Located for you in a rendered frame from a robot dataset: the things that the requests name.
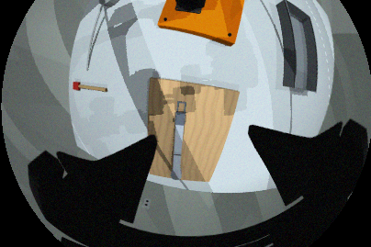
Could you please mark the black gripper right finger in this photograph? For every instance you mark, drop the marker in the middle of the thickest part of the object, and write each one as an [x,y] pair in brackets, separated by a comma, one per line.
[291,159]

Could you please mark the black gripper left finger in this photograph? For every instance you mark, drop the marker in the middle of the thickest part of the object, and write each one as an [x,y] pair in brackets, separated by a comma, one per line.
[119,178]

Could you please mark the grey rectangular roasting tin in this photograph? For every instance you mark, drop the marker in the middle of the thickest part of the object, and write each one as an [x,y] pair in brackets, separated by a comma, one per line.
[299,46]

